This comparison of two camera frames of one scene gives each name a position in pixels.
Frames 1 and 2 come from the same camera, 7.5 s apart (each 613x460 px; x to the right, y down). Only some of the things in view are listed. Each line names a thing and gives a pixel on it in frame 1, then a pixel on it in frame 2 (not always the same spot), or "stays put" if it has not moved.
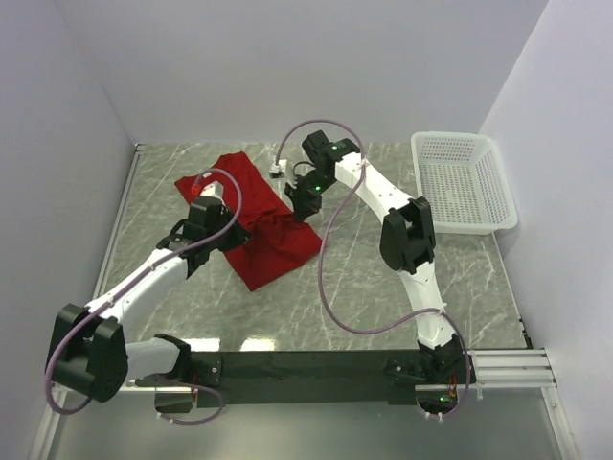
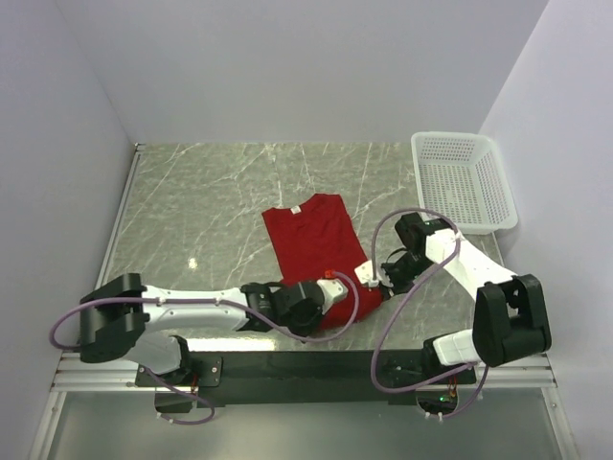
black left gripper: x=239 y=237 -> x=303 y=331
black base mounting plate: x=239 y=379 stays put
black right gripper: x=303 y=206 -> x=391 y=283
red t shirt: x=280 y=241 -> x=313 y=240
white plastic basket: x=461 y=176 stays put
